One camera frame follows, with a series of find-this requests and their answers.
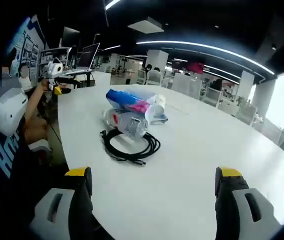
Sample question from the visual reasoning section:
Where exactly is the metal shelf rack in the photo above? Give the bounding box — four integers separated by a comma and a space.
39, 46, 72, 73

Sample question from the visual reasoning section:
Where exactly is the white chest-worn device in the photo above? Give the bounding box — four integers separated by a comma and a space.
0, 88, 29, 137

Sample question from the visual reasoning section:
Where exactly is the person in blue shirt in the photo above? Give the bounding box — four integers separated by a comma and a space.
0, 119, 70, 226

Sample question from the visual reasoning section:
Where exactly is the white table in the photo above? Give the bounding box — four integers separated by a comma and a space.
56, 84, 284, 240

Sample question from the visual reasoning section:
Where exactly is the open laptop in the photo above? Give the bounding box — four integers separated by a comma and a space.
78, 42, 101, 70

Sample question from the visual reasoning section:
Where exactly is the short ceiling light strip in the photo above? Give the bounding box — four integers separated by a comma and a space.
105, 0, 122, 11

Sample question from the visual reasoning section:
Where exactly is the blue white printed plastic bag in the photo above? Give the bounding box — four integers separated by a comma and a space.
106, 88, 157, 118

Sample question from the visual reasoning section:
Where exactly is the ceiling vent panel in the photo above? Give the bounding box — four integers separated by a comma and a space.
127, 16, 165, 33

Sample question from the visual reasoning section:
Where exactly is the blue white wall poster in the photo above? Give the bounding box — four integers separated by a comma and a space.
6, 16, 46, 78

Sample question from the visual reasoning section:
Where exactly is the black cable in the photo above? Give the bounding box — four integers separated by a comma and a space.
100, 128, 161, 166

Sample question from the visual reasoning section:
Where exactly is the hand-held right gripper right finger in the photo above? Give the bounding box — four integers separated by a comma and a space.
214, 166, 282, 240

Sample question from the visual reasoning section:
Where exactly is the clear water bottle red label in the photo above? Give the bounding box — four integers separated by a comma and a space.
101, 107, 149, 139

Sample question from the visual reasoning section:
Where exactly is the dark computer monitor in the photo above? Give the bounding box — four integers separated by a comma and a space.
61, 26, 81, 48

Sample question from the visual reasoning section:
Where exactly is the white square pillar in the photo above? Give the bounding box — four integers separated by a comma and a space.
146, 49, 169, 86
240, 70, 255, 101

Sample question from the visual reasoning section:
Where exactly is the red hanging sign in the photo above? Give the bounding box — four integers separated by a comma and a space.
186, 62, 205, 75

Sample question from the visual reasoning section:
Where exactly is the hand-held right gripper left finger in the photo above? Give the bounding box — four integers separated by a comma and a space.
29, 165, 105, 240

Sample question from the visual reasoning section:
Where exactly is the white standing desk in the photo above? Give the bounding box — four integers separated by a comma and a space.
56, 67, 96, 88

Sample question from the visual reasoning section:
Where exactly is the group of white office chairs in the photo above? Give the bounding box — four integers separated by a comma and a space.
125, 68, 265, 128

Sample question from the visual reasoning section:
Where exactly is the small blue white packet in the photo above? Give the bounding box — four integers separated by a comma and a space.
150, 113, 169, 125

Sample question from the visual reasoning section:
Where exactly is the long curved ceiling light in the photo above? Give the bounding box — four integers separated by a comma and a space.
136, 40, 275, 75

